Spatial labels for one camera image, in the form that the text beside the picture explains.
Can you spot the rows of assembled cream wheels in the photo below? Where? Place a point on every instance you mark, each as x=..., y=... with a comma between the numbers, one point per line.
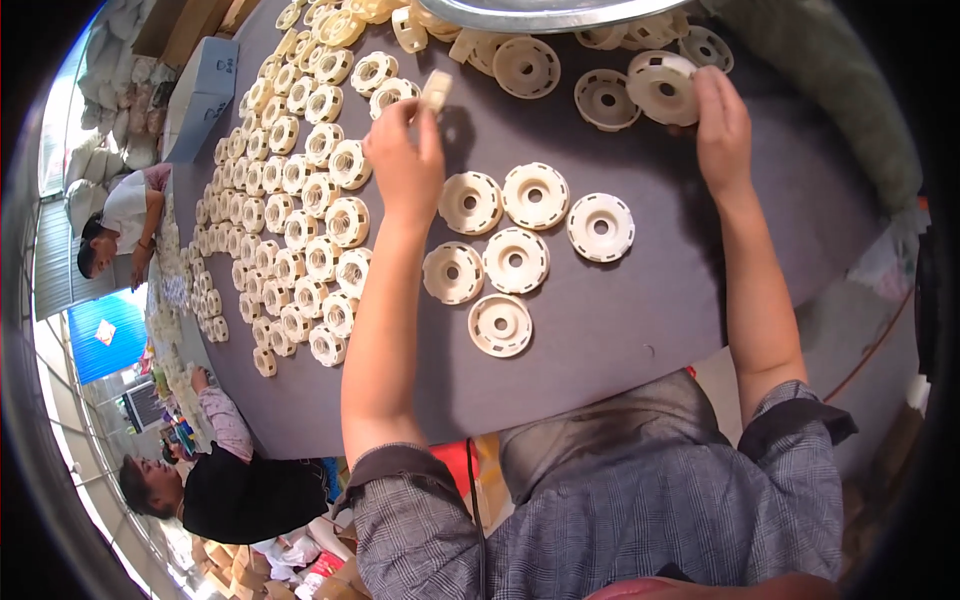
x=300, y=202

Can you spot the clear plastic bag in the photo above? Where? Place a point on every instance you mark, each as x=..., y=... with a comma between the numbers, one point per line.
x=892, y=255

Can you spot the upturned cream disc shell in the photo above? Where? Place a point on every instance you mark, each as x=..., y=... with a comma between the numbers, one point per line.
x=606, y=100

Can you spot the person's right fingers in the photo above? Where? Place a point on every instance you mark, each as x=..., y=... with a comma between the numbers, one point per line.
x=720, y=94

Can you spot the heap of white sacks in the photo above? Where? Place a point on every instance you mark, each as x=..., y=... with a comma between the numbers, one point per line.
x=120, y=97

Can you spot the cluster of flat cream discs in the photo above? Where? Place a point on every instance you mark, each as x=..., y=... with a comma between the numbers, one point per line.
x=515, y=260

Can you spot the cream slotted disc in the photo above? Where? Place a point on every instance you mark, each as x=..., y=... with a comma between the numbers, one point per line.
x=526, y=67
x=706, y=49

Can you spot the person's right hand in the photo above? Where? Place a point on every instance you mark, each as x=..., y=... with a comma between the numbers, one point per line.
x=724, y=150

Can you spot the light blue cardboard box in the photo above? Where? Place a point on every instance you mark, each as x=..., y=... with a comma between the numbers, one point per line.
x=199, y=97

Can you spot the large grey-green sack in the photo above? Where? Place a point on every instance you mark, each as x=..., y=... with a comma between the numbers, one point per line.
x=825, y=90

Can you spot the red plastic stool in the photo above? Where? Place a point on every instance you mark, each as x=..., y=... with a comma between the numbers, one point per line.
x=454, y=465

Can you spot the blue tarp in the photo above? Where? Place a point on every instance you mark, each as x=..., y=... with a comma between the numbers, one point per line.
x=105, y=345

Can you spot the far table with parts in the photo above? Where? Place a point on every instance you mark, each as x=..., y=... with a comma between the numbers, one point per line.
x=169, y=300

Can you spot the round metal basin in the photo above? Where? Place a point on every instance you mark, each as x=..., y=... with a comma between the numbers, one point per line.
x=540, y=15

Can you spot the heap of cartons and bags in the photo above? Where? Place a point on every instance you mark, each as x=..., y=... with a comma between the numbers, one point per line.
x=277, y=570

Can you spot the brown cardboard cartons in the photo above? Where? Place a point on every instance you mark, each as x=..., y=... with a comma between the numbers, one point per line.
x=180, y=26

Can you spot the person's left hand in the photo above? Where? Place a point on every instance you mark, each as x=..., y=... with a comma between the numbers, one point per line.
x=405, y=172

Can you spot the cream slotted wheel cover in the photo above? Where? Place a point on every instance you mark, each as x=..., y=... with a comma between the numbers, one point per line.
x=660, y=90

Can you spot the person's body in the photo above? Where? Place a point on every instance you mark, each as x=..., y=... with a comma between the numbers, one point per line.
x=600, y=532

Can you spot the small cream plastic insert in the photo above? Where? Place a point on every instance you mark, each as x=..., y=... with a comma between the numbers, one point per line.
x=436, y=90

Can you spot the pile of loose cream parts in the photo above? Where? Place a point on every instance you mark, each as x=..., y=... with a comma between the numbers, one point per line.
x=409, y=30

